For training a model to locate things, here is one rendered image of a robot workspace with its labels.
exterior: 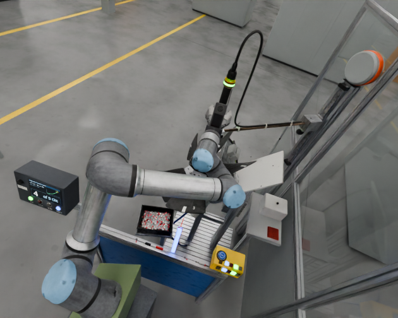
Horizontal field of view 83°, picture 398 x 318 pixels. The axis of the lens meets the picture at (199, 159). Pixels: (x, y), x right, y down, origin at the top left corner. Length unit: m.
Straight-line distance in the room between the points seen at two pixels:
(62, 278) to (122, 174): 0.41
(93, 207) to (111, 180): 0.23
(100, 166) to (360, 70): 1.22
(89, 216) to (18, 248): 1.77
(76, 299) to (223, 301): 1.63
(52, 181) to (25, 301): 1.35
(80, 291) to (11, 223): 1.91
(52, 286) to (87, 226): 0.19
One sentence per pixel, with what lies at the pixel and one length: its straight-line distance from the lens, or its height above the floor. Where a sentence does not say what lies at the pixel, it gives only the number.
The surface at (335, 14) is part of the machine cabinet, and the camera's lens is 6.41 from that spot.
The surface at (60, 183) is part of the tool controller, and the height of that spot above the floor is 1.25.
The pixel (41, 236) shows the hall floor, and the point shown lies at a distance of 2.59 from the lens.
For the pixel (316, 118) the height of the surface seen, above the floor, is 1.58.
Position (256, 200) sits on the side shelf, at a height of 0.86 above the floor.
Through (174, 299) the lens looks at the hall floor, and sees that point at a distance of 2.28.
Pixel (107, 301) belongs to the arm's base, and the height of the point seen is 1.29.
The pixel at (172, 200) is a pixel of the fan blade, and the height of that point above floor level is 1.16.
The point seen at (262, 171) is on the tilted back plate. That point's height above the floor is 1.27.
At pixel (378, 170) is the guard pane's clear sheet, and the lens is 1.22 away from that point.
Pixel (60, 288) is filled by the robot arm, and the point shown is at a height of 1.39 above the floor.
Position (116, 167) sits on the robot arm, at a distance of 0.65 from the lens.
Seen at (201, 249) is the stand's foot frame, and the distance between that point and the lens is 2.34.
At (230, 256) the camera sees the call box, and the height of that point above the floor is 1.07.
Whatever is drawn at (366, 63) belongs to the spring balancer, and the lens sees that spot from 1.38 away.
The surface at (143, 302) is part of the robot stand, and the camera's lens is 1.25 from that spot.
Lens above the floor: 2.24
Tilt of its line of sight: 47 degrees down
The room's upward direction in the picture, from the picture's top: 17 degrees clockwise
